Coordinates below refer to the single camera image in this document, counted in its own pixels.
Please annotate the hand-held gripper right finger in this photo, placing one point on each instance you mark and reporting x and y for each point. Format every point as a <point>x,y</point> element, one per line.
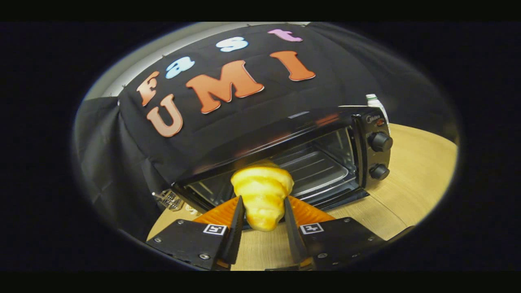
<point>294,236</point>

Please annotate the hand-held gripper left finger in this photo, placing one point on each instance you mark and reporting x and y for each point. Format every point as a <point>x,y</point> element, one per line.
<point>235,236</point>

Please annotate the golden croissant bread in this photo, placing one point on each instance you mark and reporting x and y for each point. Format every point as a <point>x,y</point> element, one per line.
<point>263,191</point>

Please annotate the black toaster oven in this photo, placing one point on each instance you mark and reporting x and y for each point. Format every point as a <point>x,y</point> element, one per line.
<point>376,156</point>

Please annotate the white divided snack dish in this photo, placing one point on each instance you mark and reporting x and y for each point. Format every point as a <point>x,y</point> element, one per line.
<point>192,210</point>

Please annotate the plastic bottle green label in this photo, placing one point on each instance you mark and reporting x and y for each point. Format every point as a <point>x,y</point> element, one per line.
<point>373,101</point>

